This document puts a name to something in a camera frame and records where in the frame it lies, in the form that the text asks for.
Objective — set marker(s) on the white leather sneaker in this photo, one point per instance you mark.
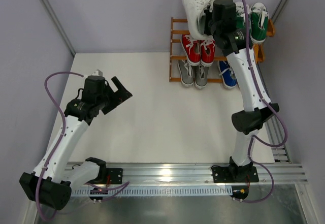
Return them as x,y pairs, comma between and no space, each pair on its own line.
195,15

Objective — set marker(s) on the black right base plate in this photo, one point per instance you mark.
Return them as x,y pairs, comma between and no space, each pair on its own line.
234,174

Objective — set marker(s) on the right controller board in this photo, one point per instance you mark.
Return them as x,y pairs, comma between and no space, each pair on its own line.
239,192

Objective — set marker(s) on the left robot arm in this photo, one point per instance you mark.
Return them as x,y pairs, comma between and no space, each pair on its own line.
47,184

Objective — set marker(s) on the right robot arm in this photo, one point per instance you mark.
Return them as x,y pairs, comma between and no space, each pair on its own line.
236,46

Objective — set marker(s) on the slotted grey cable duct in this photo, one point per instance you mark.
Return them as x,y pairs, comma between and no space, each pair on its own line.
162,191

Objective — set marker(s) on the red canvas sneaker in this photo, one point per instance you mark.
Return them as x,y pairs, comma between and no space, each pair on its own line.
207,48
191,48

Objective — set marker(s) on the grey canvas sneaker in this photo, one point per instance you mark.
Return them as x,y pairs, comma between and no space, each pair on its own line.
186,72
201,76

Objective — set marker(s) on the aluminium mounting rail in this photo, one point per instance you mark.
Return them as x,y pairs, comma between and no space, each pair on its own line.
198,174

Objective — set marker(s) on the controller board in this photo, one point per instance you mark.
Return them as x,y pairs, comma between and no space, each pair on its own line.
239,192
97,194

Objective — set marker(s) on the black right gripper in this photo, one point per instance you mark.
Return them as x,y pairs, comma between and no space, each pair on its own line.
208,23

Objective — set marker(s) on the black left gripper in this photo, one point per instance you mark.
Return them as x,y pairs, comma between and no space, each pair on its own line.
111,102

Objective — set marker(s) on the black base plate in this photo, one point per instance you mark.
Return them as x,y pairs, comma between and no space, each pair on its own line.
234,174
113,176

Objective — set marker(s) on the blue canvas sneaker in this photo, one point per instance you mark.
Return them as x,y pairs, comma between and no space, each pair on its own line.
227,74

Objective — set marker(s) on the left controller board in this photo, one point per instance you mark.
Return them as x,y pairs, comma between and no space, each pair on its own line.
97,194

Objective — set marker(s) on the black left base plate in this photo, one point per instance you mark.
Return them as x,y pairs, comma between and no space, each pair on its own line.
113,176

